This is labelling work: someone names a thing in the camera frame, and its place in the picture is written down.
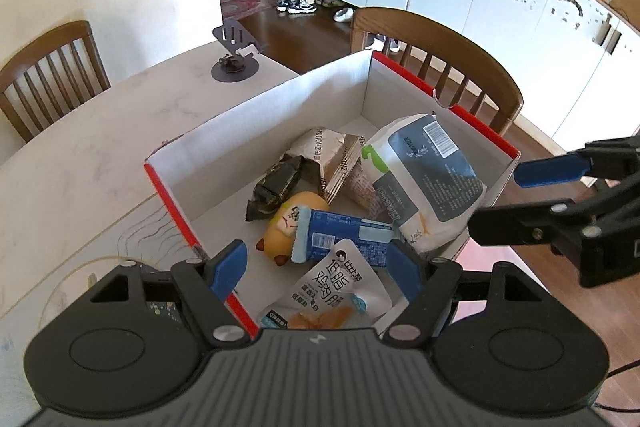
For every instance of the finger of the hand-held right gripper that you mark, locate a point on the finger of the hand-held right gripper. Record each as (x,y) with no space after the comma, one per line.
(510,224)
(550,170)

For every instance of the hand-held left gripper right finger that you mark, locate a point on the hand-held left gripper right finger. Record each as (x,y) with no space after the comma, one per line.
(407,272)

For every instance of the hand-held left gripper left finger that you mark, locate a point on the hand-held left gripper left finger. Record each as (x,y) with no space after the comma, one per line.
(227,269)

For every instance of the yellow squishy toy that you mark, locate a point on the yellow squishy toy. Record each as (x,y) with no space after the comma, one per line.
(280,232)

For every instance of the white orange chicken snack packet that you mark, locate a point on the white orange chicken snack packet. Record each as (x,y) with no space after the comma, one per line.
(340,292)

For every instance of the blue snack bar packet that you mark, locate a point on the blue snack bar packet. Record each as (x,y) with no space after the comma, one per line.
(340,234)

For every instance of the white blue wet wipes pack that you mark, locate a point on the white blue wet wipes pack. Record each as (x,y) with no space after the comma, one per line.
(430,182)

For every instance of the pink silver snack packet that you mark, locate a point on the pink silver snack packet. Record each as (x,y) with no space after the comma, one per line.
(361,189)

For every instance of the black snack packet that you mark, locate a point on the black snack packet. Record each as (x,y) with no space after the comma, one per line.
(275,187)

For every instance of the red cardboard box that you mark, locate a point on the red cardboard box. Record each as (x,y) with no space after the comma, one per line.
(320,102)

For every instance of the white marble desktop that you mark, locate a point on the white marble desktop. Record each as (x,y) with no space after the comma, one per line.
(75,187)

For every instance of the wooden slat-back chair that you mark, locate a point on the wooden slat-back chair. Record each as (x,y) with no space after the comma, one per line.
(45,52)
(440,32)

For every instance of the black phone stand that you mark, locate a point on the black phone stand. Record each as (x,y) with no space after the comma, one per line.
(234,69)

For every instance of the white slipper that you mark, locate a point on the white slipper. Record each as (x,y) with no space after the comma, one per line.
(344,15)

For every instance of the patterned doormat rug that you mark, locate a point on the patterned doormat rug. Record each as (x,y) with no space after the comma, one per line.
(247,4)

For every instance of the black white sneaker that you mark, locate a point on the black white sneaker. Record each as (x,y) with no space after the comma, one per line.
(287,5)
(306,7)

